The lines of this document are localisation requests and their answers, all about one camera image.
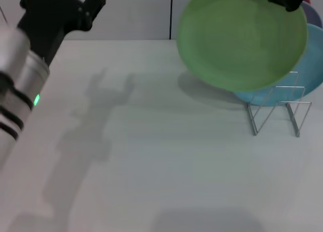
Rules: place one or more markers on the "blue plate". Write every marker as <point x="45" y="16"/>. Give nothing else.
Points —
<point x="308" y="65"/>

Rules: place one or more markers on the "purple plate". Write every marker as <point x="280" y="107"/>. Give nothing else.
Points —
<point x="314" y="15"/>

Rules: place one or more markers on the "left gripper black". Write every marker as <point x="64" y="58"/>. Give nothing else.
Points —
<point x="50" y="22"/>

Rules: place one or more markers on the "green plate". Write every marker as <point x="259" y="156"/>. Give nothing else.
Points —
<point x="239" y="43"/>

